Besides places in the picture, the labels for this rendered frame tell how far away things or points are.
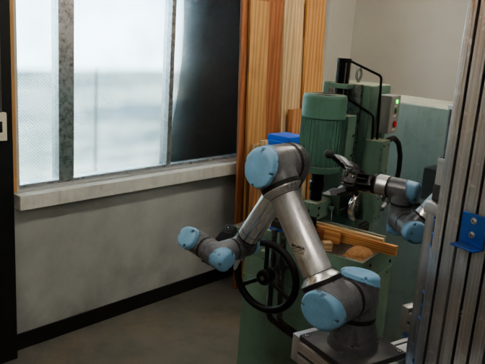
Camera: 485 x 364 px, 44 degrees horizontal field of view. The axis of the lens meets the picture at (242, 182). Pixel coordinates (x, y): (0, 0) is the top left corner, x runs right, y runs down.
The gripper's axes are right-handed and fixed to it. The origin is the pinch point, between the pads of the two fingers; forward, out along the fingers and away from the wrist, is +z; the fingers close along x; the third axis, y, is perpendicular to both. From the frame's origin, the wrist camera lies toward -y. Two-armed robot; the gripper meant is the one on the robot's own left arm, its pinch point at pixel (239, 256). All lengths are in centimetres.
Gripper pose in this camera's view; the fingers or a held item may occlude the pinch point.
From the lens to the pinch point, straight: 223.6
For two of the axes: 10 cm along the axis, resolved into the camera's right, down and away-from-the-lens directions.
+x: 8.1, 1.7, -5.5
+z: 4.8, 3.5, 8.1
